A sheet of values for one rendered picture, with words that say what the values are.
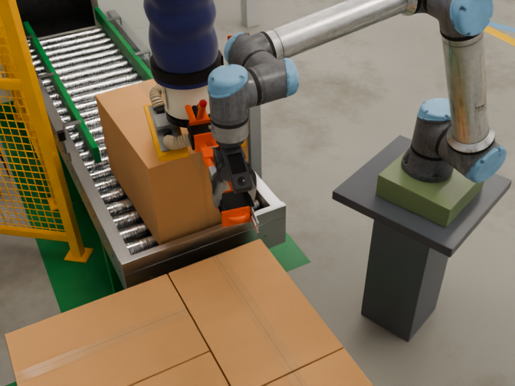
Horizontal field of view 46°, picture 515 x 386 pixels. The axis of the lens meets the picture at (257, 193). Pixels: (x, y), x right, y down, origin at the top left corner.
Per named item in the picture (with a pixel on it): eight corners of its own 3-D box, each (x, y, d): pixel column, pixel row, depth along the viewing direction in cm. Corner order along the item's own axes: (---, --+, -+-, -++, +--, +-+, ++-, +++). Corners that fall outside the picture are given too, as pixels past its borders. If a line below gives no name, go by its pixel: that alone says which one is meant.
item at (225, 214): (214, 207, 163) (214, 192, 159) (241, 201, 164) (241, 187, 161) (222, 227, 156) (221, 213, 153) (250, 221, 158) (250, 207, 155)
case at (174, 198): (110, 170, 280) (94, 94, 255) (189, 145, 295) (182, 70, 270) (161, 250, 240) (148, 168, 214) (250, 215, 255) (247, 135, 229)
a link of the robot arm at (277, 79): (280, 45, 149) (234, 57, 144) (305, 66, 141) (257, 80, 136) (278, 79, 155) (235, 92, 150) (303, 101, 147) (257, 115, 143)
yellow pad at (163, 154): (143, 109, 221) (142, 96, 218) (171, 104, 223) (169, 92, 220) (159, 162, 196) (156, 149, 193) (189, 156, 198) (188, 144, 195)
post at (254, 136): (247, 218, 336) (240, 50, 272) (257, 214, 338) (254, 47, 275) (252, 225, 331) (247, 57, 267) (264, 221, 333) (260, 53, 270)
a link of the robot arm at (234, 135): (252, 125, 143) (212, 132, 141) (253, 142, 146) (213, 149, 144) (242, 106, 149) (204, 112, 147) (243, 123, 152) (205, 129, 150)
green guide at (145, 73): (96, 19, 410) (93, 6, 404) (111, 16, 414) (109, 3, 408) (187, 136, 300) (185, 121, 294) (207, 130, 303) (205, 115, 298)
